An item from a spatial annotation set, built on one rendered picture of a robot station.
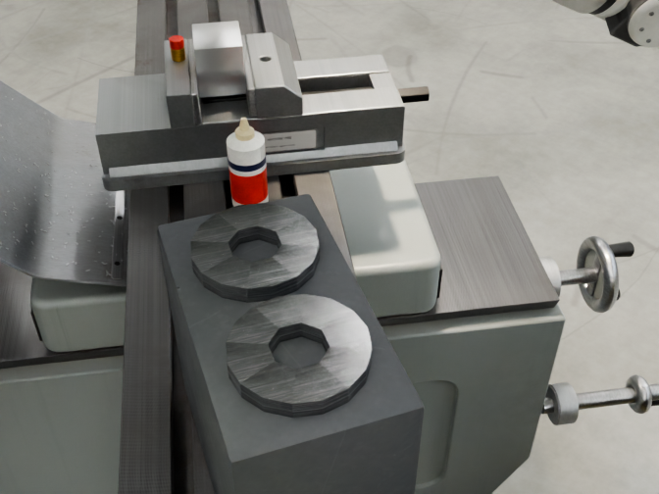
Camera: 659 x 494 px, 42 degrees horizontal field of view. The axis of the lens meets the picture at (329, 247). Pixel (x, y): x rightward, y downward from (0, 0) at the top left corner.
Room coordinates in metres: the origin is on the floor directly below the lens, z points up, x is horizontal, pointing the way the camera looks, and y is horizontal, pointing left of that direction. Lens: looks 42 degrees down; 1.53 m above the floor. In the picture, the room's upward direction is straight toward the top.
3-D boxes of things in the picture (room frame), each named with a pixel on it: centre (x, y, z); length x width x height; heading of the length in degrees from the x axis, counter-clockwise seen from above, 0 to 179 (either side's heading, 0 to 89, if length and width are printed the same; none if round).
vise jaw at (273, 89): (0.87, 0.07, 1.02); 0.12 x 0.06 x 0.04; 9
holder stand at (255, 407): (0.40, 0.03, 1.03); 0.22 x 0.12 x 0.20; 19
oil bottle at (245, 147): (0.74, 0.09, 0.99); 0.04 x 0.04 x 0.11
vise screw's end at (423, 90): (0.89, -0.10, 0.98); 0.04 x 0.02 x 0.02; 99
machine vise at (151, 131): (0.86, 0.09, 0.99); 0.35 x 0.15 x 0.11; 99
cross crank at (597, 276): (0.94, -0.37, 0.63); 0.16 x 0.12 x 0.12; 98
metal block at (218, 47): (0.86, 0.12, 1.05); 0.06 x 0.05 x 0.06; 9
